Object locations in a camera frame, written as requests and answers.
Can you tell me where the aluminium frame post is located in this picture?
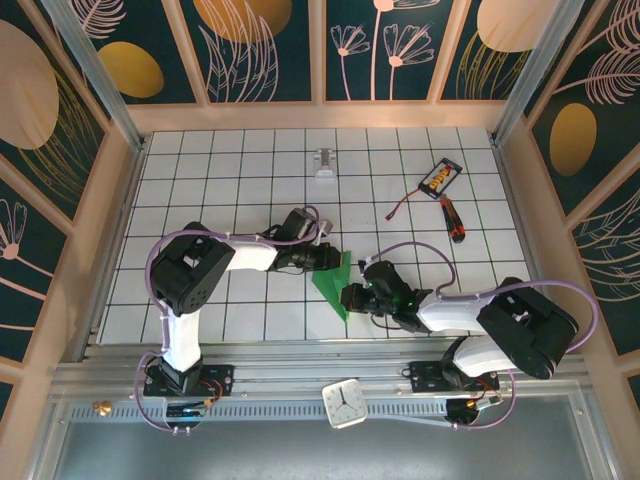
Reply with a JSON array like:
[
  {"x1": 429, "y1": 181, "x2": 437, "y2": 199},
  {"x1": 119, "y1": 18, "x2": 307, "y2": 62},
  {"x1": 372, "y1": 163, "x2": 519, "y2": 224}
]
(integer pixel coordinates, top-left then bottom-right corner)
[
  {"x1": 489, "y1": 0, "x2": 601, "y2": 149},
  {"x1": 42, "y1": 0, "x2": 149, "y2": 154}
]

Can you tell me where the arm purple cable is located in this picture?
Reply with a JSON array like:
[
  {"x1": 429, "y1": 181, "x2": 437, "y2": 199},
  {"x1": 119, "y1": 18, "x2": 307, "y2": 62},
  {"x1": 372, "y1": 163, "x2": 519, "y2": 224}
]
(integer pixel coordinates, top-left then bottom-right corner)
[
  {"x1": 364, "y1": 241, "x2": 600, "y2": 432},
  {"x1": 132, "y1": 203, "x2": 334, "y2": 435}
]

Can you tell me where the grey metal shelf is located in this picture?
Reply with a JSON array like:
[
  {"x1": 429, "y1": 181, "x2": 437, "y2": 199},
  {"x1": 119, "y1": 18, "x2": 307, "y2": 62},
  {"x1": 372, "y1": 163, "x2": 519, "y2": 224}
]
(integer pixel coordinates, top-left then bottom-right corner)
[{"x1": 29, "y1": 394, "x2": 616, "y2": 480}]

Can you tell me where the white square clock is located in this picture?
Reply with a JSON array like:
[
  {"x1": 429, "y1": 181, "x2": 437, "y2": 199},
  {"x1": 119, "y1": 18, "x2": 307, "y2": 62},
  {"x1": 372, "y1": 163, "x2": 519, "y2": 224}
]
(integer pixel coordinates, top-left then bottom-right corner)
[{"x1": 321, "y1": 378, "x2": 369, "y2": 430}]

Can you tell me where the long aluminium base rail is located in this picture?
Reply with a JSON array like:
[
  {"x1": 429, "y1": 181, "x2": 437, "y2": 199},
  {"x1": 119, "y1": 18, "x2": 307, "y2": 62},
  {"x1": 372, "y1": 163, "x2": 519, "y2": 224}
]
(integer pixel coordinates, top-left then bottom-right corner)
[{"x1": 47, "y1": 339, "x2": 594, "y2": 401}]

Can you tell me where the small metal bracket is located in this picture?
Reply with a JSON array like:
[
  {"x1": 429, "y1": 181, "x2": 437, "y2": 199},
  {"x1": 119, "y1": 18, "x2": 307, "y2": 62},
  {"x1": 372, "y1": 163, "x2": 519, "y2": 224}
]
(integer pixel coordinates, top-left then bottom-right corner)
[{"x1": 312, "y1": 148, "x2": 337, "y2": 185}]

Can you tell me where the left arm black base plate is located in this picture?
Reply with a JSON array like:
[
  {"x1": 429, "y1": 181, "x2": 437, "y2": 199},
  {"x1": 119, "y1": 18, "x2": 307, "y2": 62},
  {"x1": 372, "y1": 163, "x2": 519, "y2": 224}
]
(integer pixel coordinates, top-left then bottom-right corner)
[{"x1": 143, "y1": 363, "x2": 236, "y2": 399}]

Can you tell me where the green paper sheet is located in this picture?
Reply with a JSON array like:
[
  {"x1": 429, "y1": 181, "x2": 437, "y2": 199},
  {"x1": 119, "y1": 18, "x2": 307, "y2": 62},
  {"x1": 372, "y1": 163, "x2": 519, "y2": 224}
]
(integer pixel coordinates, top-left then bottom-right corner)
[{"x1": 309, "y1": 249, "x2": 355, "y2": 324}]

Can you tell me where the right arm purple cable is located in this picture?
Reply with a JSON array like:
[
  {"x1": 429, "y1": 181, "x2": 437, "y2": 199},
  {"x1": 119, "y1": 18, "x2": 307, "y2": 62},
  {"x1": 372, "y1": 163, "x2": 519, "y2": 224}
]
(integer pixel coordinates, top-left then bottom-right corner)
[{"x1": 364, "y1": 241, "x2": 600, "y2": 432}]

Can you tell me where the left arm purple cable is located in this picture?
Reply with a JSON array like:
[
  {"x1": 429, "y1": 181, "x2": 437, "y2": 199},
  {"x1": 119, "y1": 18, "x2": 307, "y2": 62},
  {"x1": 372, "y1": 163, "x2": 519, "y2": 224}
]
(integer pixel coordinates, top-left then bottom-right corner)
[{"x1": 132, "y1": 203, "x2": 334, "y2": 435}]

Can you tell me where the orange black screwdriver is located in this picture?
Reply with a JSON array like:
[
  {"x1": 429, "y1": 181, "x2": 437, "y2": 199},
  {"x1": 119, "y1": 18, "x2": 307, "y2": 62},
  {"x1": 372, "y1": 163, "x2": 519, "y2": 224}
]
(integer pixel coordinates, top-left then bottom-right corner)
[{"x1": 438, "y1": 196, "x2": 467, "y2": 245}]

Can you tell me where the black battery pack yellow print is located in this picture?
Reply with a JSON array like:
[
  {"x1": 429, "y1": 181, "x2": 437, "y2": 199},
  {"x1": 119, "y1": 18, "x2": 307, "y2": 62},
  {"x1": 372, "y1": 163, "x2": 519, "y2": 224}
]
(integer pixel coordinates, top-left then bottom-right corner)
[{"x1": 417, "y1": 157, "x2": 463, "y2": 197}]

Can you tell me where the aluminium table side rail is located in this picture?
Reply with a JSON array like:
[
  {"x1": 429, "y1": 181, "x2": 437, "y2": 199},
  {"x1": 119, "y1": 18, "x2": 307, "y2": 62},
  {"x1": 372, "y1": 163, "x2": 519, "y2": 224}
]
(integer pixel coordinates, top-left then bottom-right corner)
[
  {"x1": 490, "y1": 134, "x2": 564, "y2": 354},
  {"x1": 74, "y1": 135, "x2": 151, "y2": 362}
]

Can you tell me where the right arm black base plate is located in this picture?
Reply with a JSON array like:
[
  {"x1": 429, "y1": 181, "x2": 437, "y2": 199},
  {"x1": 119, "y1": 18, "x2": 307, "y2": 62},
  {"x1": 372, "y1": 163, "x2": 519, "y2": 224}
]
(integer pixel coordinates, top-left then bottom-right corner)
[{"x1": 408, "y1": 360, "x2": 501, "y2": 394}]

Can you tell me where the red battery wire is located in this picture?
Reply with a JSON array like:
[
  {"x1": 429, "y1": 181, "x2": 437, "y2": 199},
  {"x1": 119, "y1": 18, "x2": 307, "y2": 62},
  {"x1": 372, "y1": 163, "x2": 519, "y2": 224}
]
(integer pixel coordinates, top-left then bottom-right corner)
[{"x1": 387, "y1": 185, "x2": 426, "y2": 221}]

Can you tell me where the perforated metal cable duct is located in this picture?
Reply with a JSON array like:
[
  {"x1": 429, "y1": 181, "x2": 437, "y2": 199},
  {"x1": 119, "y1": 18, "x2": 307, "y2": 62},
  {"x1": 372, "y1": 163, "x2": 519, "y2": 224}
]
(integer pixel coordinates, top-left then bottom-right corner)
[{"x1": 69, "y1": 402, "x2": 451, "y2": 422}]

